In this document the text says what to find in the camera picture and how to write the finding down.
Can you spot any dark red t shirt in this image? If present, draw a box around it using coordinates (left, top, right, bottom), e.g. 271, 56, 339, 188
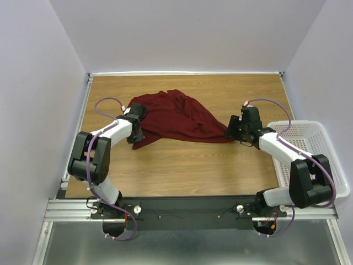
129, 89, 232, 150

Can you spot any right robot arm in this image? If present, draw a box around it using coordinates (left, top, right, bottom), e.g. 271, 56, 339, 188
225, 106, 336, 216

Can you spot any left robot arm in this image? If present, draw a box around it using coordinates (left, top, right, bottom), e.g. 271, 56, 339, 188
67, 103, 148, 218

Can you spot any white plastic basket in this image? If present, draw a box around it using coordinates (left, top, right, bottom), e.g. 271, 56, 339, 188
266, 120, 350, 200

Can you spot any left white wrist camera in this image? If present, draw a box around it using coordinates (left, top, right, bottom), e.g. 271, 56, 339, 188
121, 105, 133, 116

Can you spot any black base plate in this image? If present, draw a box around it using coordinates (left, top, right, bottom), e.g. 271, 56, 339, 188
90, 195, 287, 239

